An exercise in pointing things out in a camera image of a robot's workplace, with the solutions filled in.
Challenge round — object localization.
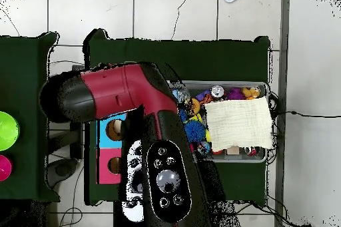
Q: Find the cream muslin cloth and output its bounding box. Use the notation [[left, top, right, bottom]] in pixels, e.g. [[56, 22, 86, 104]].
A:
[[204, 96, 275, 153]]

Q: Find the wooden box with three holes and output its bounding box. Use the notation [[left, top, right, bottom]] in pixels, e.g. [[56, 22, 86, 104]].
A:
[[95, 112, 128, 185]]

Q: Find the toy burger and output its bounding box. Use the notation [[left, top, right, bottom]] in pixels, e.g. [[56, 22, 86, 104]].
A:
[[186, 98, 201, 116]]

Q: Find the large blue spiky ball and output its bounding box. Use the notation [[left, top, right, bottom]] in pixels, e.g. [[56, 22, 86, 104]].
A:
[[184, 119, 206, 143]]

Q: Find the silver drink can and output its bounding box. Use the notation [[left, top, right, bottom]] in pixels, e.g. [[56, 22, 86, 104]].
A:
[[210, 85, 225, 99]]

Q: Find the purple knobbly ball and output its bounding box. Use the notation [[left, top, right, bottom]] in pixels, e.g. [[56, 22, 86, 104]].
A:
[[226, 87, 244, 101]]

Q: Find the orange yellow plush toy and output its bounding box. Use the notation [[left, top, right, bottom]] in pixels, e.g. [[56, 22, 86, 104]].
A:
[[241, 85, 261, 101]]

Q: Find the dark grey floor pedal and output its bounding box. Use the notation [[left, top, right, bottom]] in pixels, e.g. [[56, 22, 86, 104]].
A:
[[47, 157, 79, 188]]

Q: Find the green covered side table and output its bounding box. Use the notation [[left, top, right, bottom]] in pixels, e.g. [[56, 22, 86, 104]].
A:
[[0, 31, 61, 202]]

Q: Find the bright green round bowl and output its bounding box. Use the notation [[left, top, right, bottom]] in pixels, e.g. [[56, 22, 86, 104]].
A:
[[0, 111, 21, 152]]

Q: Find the pink round bowl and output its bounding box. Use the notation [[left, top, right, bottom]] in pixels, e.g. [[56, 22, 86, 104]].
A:
[[0, 154, 13, 182]]

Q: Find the wire mesh bin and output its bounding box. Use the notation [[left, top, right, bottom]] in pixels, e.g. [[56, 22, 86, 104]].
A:
[[170, 79, 268, 163]]

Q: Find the long black cable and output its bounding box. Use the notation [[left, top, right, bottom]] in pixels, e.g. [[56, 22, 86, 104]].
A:
[[271, 109, 341, 119]]

